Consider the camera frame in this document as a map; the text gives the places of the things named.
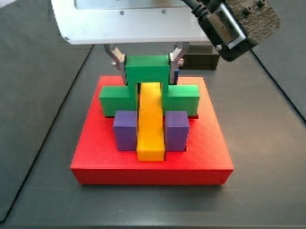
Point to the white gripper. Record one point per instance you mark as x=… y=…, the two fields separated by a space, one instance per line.
x=129 y=21

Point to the purple block right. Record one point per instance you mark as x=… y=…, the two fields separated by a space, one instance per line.
x=175 y=130

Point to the black angled bracket holder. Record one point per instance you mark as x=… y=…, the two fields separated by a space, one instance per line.
x=201 y=57

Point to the green arch-shaped block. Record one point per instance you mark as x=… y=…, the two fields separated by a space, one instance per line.
x=149 y=69

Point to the purple block left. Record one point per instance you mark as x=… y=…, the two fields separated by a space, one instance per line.
x=126 y=130

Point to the blue block right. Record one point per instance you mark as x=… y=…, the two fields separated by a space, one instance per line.
x=175 y=78

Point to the yellow long bar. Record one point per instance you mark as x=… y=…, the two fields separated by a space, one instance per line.
x=151 y=127

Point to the purple block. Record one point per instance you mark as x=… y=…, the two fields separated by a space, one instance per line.
x=126 y=130
x=175 y=130

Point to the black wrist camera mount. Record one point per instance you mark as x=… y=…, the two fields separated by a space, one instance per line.
x=238 y=25

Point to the red base board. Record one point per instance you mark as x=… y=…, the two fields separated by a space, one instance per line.
x=203 y=165

